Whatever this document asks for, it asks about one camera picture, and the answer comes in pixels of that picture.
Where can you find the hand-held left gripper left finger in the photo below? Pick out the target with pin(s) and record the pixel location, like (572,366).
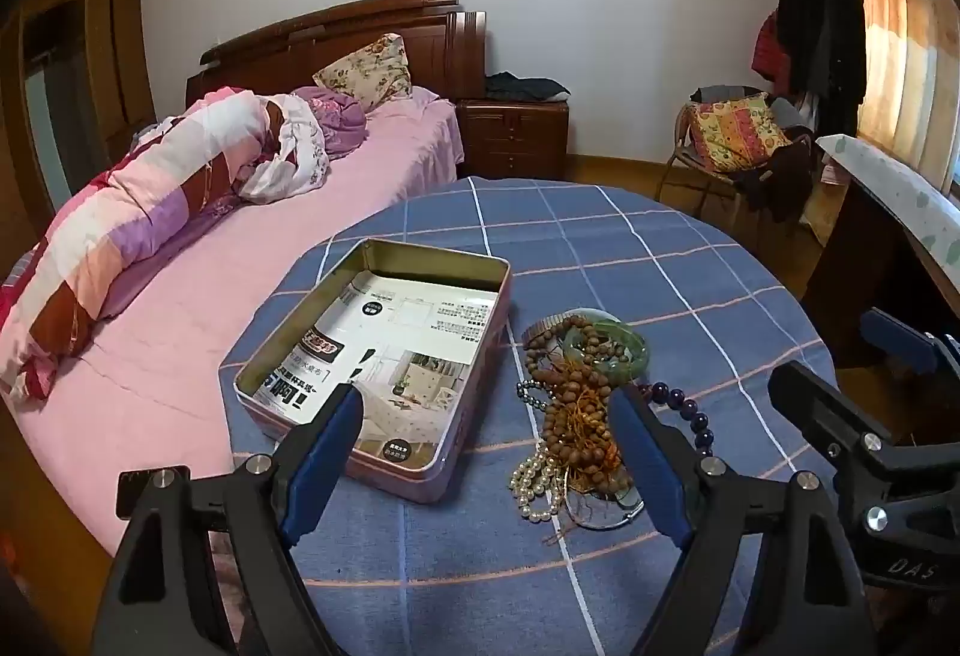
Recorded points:
(322,461)

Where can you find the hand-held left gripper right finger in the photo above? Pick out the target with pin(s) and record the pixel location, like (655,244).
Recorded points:
(649,468)

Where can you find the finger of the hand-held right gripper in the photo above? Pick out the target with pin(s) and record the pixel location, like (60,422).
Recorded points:
(817,412)
(896,335)

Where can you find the silver bangle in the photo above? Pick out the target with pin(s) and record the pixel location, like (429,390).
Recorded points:
(600,525)

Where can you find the rectangular metal tin box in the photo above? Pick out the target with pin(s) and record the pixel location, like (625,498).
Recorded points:
(480,356)

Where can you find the desk with patterned cover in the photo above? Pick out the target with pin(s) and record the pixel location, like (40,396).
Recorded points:
(892,198)

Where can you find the printed paper liner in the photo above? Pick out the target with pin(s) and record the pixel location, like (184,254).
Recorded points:
(420,356)

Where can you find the dark clothes pile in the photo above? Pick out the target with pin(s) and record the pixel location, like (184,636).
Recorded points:
(776,179)

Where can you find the blue checked tablecloth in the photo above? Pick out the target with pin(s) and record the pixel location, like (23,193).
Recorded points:
(600,251)

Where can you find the bed with pink sheet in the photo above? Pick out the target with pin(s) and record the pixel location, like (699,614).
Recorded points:
(300,236)

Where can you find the patchwork cushion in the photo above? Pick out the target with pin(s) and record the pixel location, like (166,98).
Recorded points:
(731,131)

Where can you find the rattan chair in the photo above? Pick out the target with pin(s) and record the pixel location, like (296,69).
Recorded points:
(682,164)

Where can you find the orange striped curtain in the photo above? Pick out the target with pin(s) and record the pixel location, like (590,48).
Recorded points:
(900,33)

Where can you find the red hanging garment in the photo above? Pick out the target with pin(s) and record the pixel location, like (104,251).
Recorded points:
(769,52)

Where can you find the black hanging coat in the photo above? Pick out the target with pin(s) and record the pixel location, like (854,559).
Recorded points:
(821,33)

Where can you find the pink patchwork quilt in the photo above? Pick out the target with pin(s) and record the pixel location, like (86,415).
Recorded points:
(172,176)

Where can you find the purple cloth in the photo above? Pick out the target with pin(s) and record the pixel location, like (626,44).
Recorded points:
(337,116)

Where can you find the wooden nightstand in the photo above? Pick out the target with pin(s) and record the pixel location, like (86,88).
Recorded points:
(514,138)

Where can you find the floral pillow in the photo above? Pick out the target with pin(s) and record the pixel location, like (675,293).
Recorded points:
(371,72)

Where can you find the dark folded clothes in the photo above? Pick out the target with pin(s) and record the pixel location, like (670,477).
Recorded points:
(525,87)

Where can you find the wooden headboard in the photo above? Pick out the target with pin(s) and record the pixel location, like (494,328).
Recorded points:
(420,37)

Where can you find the wooden wardrobe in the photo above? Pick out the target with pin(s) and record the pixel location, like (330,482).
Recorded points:
(82,71)

